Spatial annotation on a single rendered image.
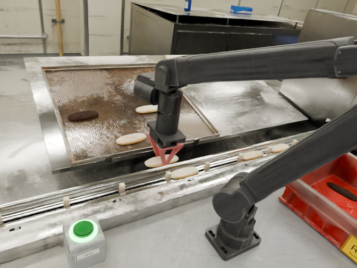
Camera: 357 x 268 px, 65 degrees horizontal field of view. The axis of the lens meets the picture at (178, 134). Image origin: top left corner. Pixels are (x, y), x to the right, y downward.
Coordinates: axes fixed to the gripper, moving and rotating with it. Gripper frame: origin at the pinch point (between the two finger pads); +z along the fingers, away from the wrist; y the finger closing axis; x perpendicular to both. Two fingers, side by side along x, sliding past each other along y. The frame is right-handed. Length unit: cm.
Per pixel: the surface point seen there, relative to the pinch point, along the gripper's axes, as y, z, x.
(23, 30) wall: 371, 52, 6
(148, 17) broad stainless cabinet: 217, 2, -96
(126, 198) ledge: -4.1, 6.8, 11.5
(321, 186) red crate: -19, 11, -51
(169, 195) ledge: -7.5, 6.8, 1.0
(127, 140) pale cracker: 14.4, 2.1, 4.4
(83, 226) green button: -12.5, 2.5, 24.2
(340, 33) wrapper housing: 12, -32, -80
